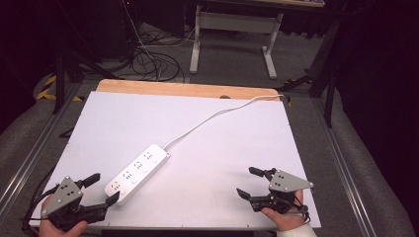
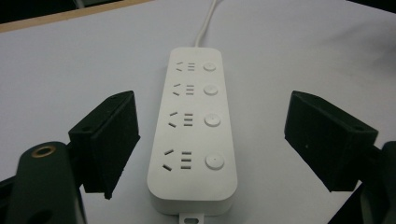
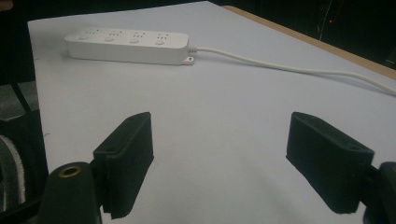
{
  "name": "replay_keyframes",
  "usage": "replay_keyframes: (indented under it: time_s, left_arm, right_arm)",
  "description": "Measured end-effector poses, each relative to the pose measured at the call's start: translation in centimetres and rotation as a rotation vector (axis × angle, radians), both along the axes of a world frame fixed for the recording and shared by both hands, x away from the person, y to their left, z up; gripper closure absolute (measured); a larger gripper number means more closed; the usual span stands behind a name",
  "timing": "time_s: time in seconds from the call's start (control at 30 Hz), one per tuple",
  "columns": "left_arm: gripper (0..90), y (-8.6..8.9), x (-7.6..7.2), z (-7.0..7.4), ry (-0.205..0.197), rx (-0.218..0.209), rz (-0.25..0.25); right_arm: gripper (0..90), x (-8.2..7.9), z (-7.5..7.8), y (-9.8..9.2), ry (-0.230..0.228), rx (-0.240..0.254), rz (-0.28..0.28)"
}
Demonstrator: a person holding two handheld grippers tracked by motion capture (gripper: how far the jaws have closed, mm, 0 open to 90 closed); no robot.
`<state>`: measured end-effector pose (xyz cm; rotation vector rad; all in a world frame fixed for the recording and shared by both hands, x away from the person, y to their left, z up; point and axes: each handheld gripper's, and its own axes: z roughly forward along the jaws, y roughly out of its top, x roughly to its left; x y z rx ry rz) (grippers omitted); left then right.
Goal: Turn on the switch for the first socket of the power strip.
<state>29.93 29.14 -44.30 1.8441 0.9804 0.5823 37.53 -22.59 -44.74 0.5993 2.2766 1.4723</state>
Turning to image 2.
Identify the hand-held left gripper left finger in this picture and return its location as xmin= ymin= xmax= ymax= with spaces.
xmin=67 ymin=90 xmax=141 ymax=201

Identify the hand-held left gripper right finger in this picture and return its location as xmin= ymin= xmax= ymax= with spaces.
xmin=284 ymin=90 xmax=379 ymax=193

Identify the white power strip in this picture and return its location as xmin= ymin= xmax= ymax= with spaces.
xmin=147 ymin=46 xmax=239 ymax=224

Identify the white power cable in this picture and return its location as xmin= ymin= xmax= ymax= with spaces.
xmin=193 ymin=0 xmax=218 ymax=49

